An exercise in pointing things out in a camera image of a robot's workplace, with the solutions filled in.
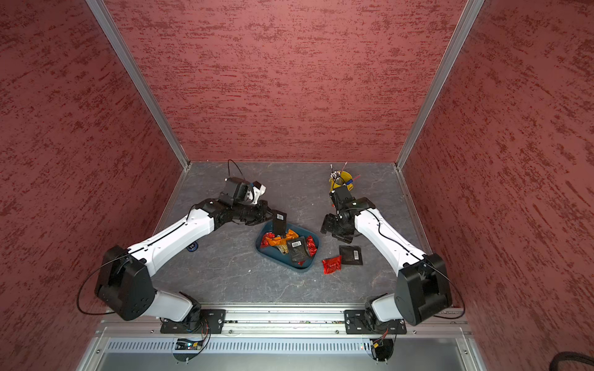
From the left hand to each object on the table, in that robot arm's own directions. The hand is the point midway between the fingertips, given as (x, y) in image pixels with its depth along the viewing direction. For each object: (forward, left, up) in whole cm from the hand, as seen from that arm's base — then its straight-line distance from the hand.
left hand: (275, 219), depth 80 cm
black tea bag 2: (-6, -29, -17) cm, 34 cm away
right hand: (-4, -19, -6) cm, 21 cm away
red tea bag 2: (-3, -13, -14) cm, 19 cm away
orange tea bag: (-3, -1, -11) cm, 11 cm away
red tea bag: (-3, +5, -12) cm, 13 cm away
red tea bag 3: (-11, -20, -13) cm, 27 cm away
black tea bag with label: (-6, -8, -12) cm, 16 cm away
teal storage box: (-7, +2, -14) cm, 16 cm away
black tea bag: (+1, -1, -3) cm, 3 cm away
